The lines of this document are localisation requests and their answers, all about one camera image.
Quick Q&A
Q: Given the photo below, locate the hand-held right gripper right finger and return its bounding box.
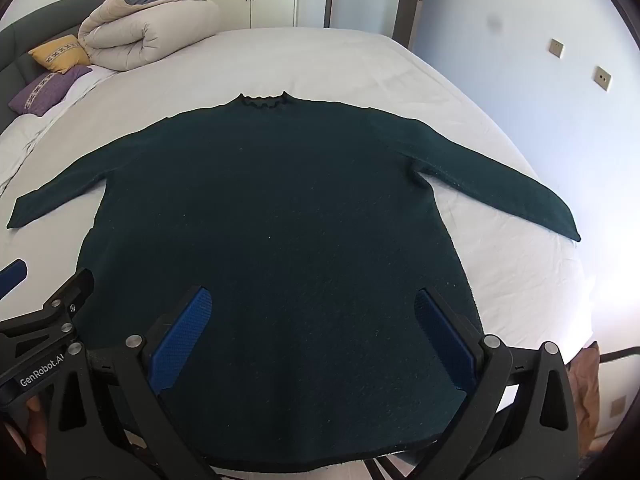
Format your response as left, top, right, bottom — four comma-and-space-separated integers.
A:
414, 287, 597, 480

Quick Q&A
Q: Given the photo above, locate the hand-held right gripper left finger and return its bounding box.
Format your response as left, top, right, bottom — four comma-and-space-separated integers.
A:
47, 285, 216, 480

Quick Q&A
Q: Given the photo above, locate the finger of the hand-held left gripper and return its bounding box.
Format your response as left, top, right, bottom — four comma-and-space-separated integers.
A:
0, 258, 27, 302
42, 268, 96, 333

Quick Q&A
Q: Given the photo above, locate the dark green sweater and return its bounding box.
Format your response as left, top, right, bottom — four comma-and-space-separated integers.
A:
6, 91, 582, 473

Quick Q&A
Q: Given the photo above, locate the person's left hand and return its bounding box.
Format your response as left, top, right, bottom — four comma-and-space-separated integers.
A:
0, 394, 49, 471

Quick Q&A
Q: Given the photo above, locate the white pillow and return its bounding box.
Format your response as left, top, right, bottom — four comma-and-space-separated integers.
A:
0, 66, 122, 197

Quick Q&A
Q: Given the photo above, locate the purple patterned pillow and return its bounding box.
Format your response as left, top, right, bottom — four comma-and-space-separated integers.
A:
8, 65, 94, 115

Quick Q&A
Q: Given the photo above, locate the yellow patterned pillow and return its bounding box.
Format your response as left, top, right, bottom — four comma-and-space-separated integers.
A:
28, 35, 94, 74

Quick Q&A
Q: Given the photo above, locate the grey padded headboard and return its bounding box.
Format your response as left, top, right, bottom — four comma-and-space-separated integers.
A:
0, 0, 114, 133

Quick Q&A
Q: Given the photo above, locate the folded beige duvet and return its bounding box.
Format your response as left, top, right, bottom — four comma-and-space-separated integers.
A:
77, 0, 221, 72

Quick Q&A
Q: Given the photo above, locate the white bed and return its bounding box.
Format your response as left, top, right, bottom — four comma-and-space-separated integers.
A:
0, 27, 597, 480

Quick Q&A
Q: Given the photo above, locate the white door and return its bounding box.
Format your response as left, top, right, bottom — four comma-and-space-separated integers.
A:
330, 0, 432, 52

